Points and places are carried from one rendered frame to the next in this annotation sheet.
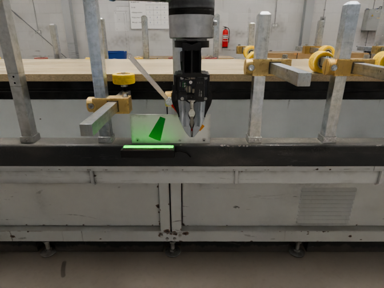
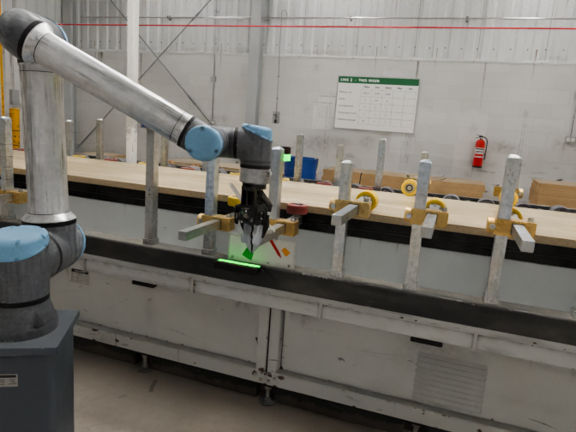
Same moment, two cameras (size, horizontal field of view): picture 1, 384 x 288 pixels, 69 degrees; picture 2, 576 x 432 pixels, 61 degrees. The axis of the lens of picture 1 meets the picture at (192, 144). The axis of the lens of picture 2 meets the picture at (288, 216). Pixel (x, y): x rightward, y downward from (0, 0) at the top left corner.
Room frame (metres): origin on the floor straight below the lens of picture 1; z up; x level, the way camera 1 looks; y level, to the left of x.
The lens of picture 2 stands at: (-0.71, -0.55, 1.21)
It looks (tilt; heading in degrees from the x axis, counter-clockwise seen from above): 11 degrees down; 18
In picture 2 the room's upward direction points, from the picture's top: 4 degrees clockwise
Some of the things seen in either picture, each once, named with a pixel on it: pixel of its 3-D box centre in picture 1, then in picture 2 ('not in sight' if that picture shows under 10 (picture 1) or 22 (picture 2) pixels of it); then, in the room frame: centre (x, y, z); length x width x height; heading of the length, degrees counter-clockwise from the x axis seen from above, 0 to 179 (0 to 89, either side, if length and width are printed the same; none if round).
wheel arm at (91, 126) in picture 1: (111, 108); (213, 225); (0.85, 0.25, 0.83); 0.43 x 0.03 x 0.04; 0
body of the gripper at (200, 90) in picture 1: (191, 71); (252, 204); (0.60, 0.00, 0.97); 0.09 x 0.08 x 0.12; 0
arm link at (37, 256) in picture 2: not in sight; (20, 261); (0.27, 0.53, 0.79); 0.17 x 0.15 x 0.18; 18
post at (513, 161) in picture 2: not in sight; (501, 232); (0.90, -0.71, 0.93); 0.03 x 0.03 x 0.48; 0
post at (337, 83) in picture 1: (336, 86); (417, 233); (0.90, -0.46, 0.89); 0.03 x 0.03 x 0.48; 0
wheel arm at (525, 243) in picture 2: not in sight; (517, 228); (0.88, -0.75, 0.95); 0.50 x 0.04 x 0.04; 0
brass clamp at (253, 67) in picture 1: (266, 67); (350, 207); (0.90, -0.23, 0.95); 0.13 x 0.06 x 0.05; 90
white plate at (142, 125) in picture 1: (170, 129); (261, 250); (0.87, 0.07, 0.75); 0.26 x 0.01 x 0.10; 90
